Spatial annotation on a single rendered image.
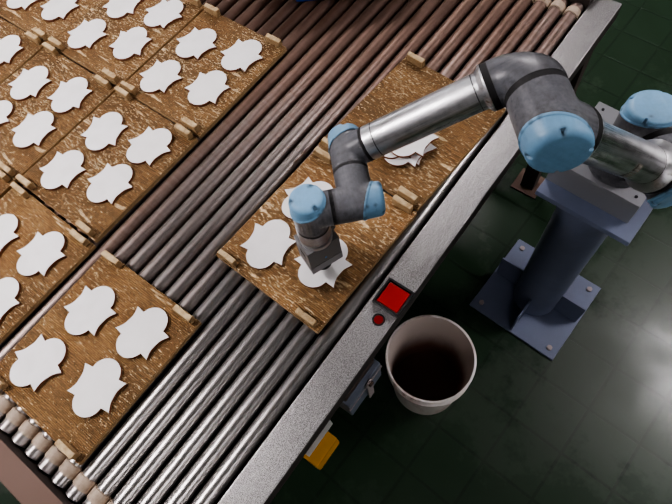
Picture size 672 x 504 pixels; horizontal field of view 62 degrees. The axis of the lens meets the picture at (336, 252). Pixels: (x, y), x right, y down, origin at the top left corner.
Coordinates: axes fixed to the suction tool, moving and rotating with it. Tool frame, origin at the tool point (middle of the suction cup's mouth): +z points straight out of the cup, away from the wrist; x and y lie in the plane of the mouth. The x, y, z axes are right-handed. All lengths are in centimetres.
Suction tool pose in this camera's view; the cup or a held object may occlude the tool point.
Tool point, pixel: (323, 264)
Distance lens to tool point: 138.0
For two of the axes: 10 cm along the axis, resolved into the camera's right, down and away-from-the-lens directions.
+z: 1.0, 4.3, 9.0
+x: 5.3, 7.4, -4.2
